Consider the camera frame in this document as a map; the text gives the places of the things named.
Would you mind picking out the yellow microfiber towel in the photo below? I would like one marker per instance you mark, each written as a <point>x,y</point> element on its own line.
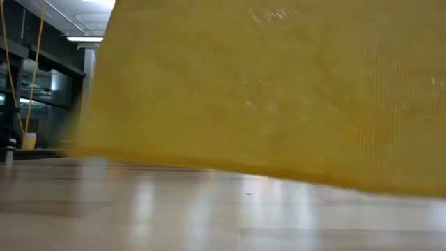
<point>261,87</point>

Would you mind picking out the long ceiling light fixture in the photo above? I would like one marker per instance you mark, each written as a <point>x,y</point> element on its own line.
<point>85,39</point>

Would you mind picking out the dark glass partition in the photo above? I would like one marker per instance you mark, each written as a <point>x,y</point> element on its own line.
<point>52,87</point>

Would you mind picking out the small white cup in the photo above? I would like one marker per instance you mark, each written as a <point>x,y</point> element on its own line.
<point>29,141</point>

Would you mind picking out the small grey post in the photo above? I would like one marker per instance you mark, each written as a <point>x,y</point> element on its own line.
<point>8,153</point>

